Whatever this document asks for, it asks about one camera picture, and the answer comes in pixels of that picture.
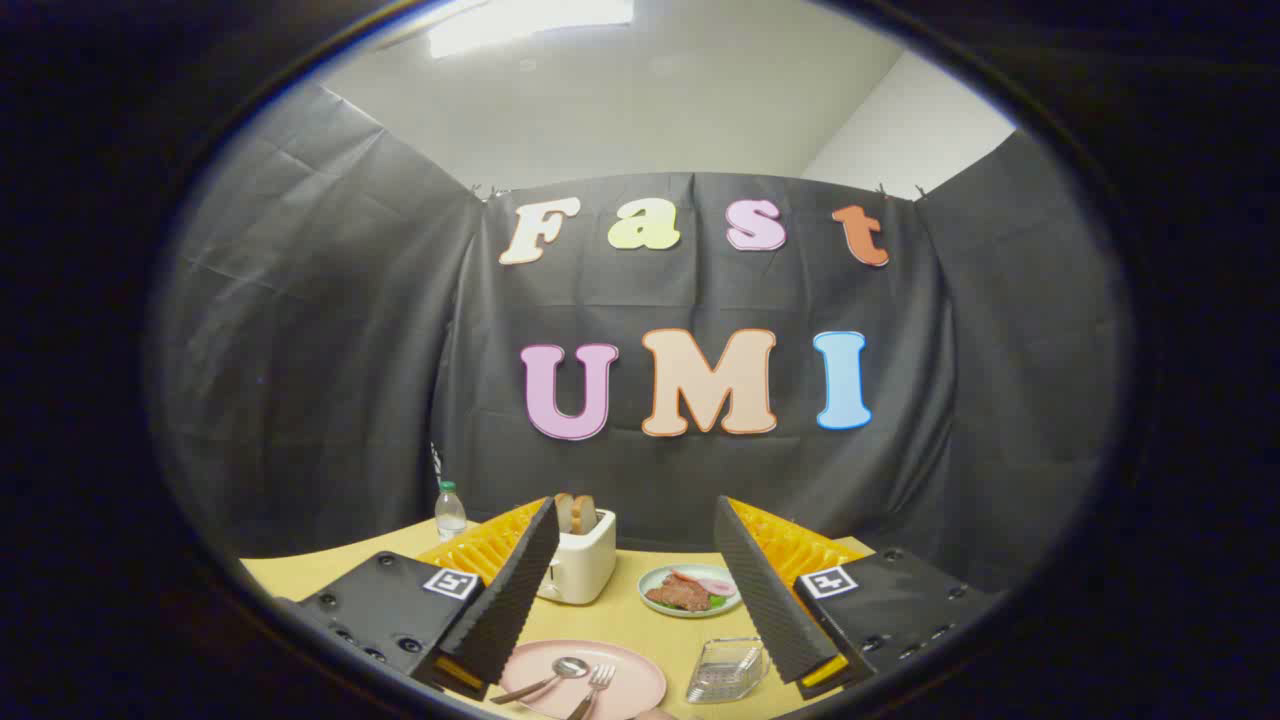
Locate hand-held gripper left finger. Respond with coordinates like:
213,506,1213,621
275,495,561,701

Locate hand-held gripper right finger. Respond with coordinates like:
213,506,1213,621
713,495,1001,701

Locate wooden-handled metal spoon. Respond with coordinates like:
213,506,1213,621
490,657,591,706

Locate wooden-handled metal fork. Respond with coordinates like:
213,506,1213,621
567,664,617,720

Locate cream white toaster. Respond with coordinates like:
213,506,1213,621
537,508,618,606

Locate brown meat slices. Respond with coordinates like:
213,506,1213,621
646,573,713,613

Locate clear plastic water bottle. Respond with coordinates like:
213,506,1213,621
435,481,468,542

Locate pale green plate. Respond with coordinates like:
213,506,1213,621
638,563,743,619

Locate pink round plate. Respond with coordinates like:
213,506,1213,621
498,640,668,720

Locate black backdrop cloth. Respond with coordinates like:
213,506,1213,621
150,85,1136,601

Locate metal wire basket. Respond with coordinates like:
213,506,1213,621
686,637,769,705

